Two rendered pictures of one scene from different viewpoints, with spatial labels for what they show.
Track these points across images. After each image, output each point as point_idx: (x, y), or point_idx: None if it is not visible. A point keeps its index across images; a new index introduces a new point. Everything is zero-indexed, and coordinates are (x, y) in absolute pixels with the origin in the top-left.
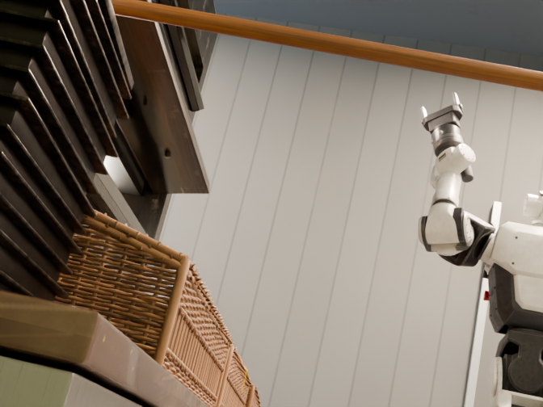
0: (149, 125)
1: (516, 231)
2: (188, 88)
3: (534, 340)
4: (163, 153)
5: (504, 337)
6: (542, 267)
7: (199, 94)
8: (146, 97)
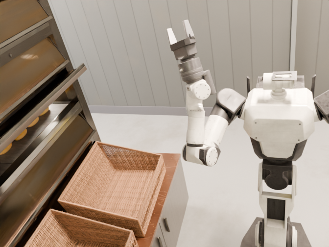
0: None
1: (255, 118)
2: (30, 31)
3: (278, 168)
4: None
5: None
6: (276, 138)
7: (40, 25)
8: None
